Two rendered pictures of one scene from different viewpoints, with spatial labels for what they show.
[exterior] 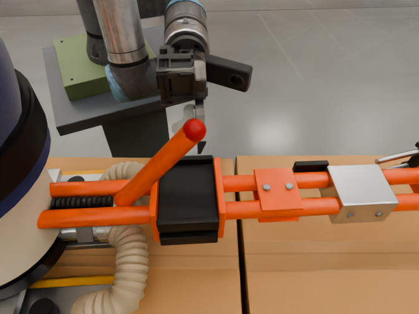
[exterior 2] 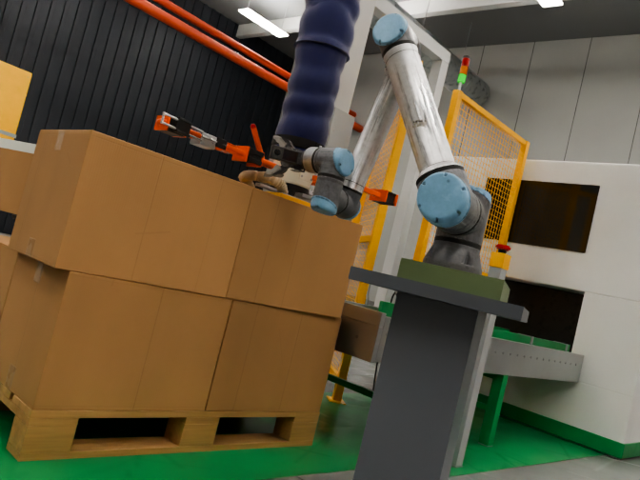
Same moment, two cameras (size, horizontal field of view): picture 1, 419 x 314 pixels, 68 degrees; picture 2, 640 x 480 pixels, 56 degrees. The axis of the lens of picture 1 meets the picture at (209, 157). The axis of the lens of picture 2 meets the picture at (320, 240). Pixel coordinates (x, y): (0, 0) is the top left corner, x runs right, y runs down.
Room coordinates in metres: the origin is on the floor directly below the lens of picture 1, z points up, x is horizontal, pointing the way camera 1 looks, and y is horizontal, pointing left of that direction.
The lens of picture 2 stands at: (2.12, -1.32, 0.70)
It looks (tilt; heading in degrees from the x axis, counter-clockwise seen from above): 3 degrees up; 136
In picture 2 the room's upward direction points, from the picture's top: 14 degrees clockwise
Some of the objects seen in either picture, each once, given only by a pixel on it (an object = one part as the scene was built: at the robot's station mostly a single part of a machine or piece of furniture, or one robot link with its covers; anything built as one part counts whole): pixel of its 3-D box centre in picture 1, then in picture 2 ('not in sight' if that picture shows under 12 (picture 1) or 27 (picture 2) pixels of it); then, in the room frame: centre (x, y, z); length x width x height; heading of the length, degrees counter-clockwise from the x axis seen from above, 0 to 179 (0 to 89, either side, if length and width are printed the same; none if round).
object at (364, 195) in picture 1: (355, 193); (203, 140); (0.23, -0.19, 1.06); 0.07 x 0.07 x 0.04; 4
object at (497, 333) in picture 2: not in sight; (523, 341); (0.39, 2.19, 0.60); 1.60 x 0.11 x 0.09; 92
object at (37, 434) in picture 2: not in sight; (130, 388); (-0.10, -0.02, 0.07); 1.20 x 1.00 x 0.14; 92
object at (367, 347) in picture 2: not in sight; (317, 325); (0.17, 0.65, 0.47); 0.70 x 0.03 x 0.15; 2
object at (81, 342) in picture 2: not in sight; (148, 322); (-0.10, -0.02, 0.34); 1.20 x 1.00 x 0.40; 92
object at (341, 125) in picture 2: not in sight; (337, 133); (-0.77, 1.37, 1.62); 0.20 x 0.05 x 0.30; 92
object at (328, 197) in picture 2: not in sight; (328, 195); (0.66, 0.06, 0.96); 0.12 x 0.09 x 0.12; 107
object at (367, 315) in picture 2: not in sight; (323, 302); (0.17, 0.66, 0.58); 0.70 x 0.03 x 0.06; 2
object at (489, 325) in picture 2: not in sight; (477, 358); (0.65, 1.25, 0.50); 0.07 x 0.07 x 1.00; 2
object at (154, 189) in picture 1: (187, 198); (248, 156); (0.22, 0.03, 1.07); 0.10 x 0.08 x 0.06; 4
